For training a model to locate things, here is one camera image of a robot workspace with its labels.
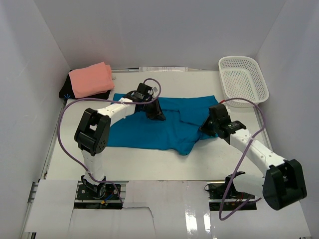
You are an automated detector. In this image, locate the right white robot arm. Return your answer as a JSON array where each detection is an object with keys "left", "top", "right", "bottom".
[{"left": 200, "top": 104, "right": 307, "bottom": 211}]

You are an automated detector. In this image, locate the white paper label strip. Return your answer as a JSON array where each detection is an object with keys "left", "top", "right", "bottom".
[{"left": 139, "top": 67, "right": 188, "bottom": 73}]

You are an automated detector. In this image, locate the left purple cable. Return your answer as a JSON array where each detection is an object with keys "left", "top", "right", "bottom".
[{"left": 56, "top": 78, "right": 162, "bottom": 205}]

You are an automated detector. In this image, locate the folded pink t shirt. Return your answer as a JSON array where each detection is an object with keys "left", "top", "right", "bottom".
[{"left": 68, "top": 62, "right": 115, "bottom": 94}]

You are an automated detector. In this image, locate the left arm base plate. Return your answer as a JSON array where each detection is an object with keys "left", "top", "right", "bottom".
[{"left": 74, "top": 182, "right": 125, "bottom": 210}]

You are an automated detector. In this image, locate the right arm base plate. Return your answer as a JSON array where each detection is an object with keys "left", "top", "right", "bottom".
[{"left": 204, "top": 181, "right": 257, "bottom": 211}]

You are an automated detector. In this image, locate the white cardboard front cover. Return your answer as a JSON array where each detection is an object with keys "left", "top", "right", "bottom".
[{"left": 25, "top": 180, "right": 311, "bottom": 239}]

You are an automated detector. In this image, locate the blue t shirt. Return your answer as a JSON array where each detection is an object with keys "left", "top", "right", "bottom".
[{"left": 107, "top": 96, "right": 218, "bottom": 155}]

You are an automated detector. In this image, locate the white plastic basket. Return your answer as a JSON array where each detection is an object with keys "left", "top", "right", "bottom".
[{"left": 218, "top": 56, "right": 269, "bottom": 108}]

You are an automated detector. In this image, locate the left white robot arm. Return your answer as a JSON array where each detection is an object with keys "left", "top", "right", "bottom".
[{"left": 74, "top": 83, "right": 166, "bottom": 199}]

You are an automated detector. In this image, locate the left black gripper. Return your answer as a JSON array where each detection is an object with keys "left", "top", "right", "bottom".
[{"left": 142, "top": 97, "right": 166, "bottom": 121}]

